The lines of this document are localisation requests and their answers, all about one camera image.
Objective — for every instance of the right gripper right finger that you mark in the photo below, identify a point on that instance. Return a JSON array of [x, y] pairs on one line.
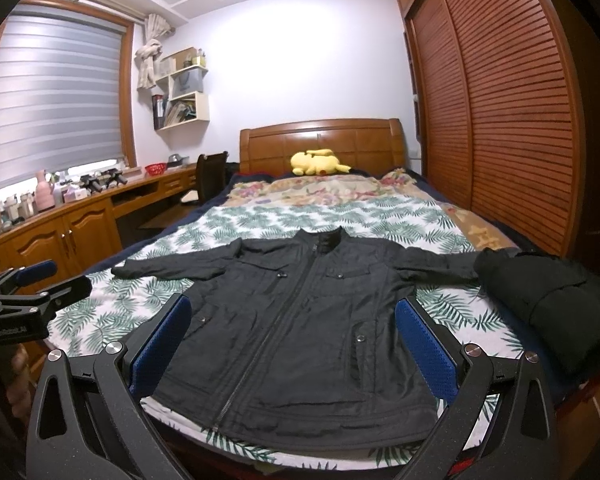
[[498, 421]]

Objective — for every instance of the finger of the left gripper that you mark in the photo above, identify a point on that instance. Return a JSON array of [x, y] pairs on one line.
[[50, 300], [15, 278]]

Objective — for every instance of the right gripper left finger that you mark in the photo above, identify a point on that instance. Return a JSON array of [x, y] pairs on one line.
[[87, 422]]

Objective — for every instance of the black zip jacket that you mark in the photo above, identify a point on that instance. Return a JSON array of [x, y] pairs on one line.
[[293, 344]]

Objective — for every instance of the person left hand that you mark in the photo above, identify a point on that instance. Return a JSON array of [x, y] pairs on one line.
[[17, 384]]

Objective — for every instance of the palm leaf print bedspread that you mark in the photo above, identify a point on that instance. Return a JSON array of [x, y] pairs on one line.
[[116, 306]]

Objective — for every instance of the wooden desk cabinet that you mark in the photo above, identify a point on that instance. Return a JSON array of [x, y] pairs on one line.
[[81, 234]]

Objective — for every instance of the pink vase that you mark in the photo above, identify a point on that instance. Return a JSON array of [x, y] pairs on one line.
[[44, 192]]

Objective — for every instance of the spare black gripper on desk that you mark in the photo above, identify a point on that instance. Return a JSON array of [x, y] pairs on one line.
[[101, 181]]

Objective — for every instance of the folded black garment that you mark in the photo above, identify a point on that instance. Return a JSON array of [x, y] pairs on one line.
[[557, 300]]

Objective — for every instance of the red basket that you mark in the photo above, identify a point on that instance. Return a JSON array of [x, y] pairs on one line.
[[156, 169]]

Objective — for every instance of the grey zebra window blind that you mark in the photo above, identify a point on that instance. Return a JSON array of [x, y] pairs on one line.
[[59, 91]]

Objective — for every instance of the brown patterned blanket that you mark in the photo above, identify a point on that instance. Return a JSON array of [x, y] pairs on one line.
[[479, 232]]

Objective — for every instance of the dark desk chair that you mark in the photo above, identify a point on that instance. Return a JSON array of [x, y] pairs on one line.
[[210, 179]]

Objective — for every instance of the floral quilt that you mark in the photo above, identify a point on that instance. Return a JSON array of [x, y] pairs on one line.
[[332, 190]]

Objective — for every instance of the tied beige curtain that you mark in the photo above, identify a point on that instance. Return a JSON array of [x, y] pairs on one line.
[[155, 28]]

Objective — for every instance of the wooden louvered wardrobe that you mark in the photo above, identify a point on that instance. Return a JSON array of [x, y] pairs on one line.
[[500, 111]]

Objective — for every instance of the yellow plush toy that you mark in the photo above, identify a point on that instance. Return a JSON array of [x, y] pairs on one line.
[[317, 163]]

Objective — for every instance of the wooden headboard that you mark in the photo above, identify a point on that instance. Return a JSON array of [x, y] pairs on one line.
[[374, 146]]

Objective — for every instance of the white wall shelf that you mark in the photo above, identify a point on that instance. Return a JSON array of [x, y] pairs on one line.
[[179, 98]]

